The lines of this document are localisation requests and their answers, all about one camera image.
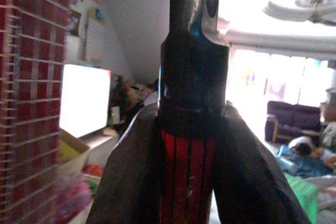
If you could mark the purple sofa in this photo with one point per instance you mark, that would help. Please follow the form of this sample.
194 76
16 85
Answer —
294 119

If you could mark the red round toys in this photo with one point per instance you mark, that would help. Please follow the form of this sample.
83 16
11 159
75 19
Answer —
92 169

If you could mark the plush toys pile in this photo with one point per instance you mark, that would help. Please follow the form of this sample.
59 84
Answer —
131 95

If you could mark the white ceiling fan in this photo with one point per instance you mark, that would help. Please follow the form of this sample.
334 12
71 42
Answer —
302 3

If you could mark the wall calendar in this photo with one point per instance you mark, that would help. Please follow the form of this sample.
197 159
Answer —
94 40

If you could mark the pink net bag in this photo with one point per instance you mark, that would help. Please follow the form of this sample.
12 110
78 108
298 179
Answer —
71 195

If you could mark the open cardboard box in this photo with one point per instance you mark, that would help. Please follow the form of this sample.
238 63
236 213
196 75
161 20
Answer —
71 148

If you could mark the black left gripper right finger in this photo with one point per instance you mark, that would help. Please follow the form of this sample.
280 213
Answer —
252 176

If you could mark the bright television screen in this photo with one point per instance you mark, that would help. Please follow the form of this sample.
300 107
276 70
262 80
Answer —
85 100

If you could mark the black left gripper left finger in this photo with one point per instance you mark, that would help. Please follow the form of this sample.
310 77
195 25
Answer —
128 171

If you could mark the white television cabinet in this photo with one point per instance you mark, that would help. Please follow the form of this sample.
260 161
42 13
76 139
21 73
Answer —
101 142

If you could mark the person lying on floor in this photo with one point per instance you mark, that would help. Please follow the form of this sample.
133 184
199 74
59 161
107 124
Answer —
309 155

